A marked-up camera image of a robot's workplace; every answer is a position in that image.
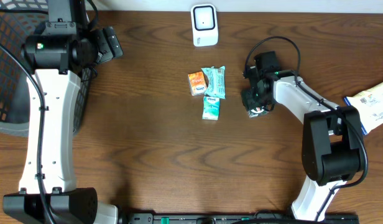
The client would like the large yellow snack bag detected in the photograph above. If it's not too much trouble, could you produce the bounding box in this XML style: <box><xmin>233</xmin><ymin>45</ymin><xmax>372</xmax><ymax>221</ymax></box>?
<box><xmin>343</xmin><ymin>82</ymin><xmax>383</xmax><ymax>135</ymax></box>

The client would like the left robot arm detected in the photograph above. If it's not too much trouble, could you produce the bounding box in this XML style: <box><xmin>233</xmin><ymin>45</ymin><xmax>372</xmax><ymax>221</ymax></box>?
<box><xmin>2</xmin><ymin>1</ymin><xmax>126</xmax><ymax>224</ymax></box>

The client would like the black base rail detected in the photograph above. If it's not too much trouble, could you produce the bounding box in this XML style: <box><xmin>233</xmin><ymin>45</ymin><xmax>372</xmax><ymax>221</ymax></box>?
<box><xmin>118</xmin><ymin>212</ymin><xmax>361</xmax><ymax>224</ymax></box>

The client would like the grey plastic mesh basket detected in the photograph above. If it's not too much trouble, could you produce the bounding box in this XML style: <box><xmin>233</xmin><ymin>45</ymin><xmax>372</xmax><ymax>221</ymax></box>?
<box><xmin>0</xmin><ymin>0</ymin><xmax>95</xmax><ymax>138</ymax></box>

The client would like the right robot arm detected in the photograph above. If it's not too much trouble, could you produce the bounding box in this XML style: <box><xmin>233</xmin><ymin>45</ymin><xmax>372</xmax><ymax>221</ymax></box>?
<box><xmin>241</xmin><ymin>51</ymin><xmax>367</xmax><ymax>222</ymax></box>

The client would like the small orange carton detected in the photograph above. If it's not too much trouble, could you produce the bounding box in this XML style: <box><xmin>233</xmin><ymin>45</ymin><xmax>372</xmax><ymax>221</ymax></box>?
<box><xmin>188</xmin><ymin>72</ymin><xmax>207</xmax><ymax>96</ymax></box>

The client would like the teal snack packet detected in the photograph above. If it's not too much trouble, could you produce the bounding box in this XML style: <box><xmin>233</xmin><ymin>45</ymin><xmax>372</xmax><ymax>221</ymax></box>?
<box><xmin>201</xmin><ymin>66</ymin><xmax>226</xmax><ymax>99</ymax></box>

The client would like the light blue tissue pack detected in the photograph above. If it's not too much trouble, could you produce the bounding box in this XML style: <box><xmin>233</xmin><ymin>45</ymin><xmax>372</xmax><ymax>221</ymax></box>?
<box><xmin>202</xmin><ymin>96</ymin><xmax>220</xmax><ymax>121</ymax></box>

